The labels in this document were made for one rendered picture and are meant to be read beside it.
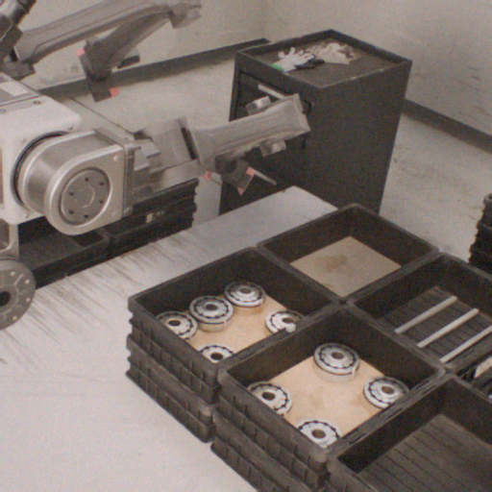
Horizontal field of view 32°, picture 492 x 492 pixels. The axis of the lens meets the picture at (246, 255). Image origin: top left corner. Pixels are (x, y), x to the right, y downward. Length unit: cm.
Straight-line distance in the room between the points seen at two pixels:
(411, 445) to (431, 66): 385
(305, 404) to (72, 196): 83
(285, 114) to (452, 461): 77
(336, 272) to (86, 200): 115
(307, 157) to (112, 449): 179
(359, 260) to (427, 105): 323
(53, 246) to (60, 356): 104
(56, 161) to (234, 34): 488
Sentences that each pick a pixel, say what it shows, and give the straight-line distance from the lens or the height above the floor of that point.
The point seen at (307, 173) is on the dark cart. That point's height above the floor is 54.
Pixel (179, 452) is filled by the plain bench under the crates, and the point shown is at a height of 70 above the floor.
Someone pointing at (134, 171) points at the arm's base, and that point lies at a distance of 129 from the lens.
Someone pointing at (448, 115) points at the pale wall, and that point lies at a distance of 545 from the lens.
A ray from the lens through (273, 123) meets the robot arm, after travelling 160.
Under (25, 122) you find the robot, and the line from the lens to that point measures 129.
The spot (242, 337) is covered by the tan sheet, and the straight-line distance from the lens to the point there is 201.
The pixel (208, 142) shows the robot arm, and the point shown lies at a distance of 145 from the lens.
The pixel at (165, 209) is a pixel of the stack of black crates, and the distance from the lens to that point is 310.
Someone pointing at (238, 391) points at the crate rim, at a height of 92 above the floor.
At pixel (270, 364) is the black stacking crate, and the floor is 88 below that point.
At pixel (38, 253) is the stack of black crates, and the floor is 38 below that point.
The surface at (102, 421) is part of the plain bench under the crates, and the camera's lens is 197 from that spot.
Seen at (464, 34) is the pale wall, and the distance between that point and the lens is 530.
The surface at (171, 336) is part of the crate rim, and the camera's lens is 184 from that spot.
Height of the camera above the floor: 206
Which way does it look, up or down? 32 degrees down
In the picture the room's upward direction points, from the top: 7 degrees clockwise
